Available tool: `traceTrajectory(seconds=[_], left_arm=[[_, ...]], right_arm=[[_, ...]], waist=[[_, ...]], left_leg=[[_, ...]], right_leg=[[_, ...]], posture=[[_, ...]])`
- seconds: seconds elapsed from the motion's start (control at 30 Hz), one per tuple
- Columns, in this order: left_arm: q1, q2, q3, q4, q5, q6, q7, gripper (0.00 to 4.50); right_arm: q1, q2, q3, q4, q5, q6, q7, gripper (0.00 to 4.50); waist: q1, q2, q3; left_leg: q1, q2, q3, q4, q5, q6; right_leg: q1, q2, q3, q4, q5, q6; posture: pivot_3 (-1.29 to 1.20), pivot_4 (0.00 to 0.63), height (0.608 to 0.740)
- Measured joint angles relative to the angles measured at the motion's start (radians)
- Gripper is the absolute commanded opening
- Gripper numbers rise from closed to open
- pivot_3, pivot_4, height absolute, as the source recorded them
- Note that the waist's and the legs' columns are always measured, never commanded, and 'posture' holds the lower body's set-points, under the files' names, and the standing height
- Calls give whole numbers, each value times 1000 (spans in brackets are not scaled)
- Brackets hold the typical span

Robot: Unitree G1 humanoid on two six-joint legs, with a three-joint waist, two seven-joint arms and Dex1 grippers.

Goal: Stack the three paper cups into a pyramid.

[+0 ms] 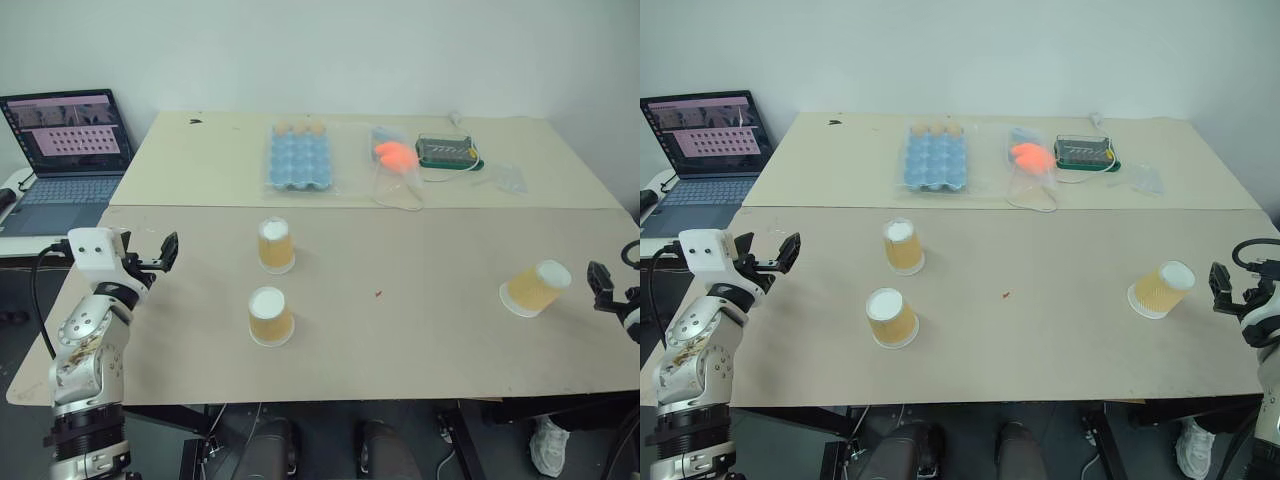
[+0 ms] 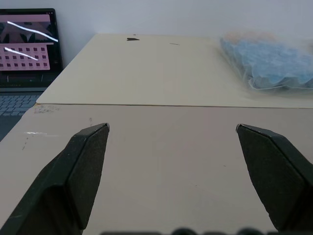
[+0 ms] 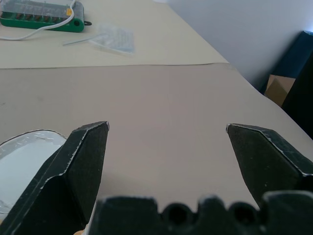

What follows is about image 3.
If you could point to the clear plastic bag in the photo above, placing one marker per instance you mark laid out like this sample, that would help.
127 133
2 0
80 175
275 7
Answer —
115 38

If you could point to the dark teal partition panel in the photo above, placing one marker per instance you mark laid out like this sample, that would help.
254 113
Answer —
291 63

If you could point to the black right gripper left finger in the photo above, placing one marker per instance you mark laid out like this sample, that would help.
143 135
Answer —
73 171

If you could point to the cream table mat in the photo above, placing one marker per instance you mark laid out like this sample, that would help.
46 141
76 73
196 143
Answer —
102 41

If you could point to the brown cardboard box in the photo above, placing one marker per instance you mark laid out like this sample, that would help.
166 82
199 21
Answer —
278 90

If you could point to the green screwdriver bit case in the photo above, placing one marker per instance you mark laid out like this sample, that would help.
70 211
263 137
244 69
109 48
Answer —
41 16

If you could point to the clear plastic straw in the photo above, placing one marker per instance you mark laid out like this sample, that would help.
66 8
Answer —
78 41

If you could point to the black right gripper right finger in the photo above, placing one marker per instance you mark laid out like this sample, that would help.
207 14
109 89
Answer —
264 161

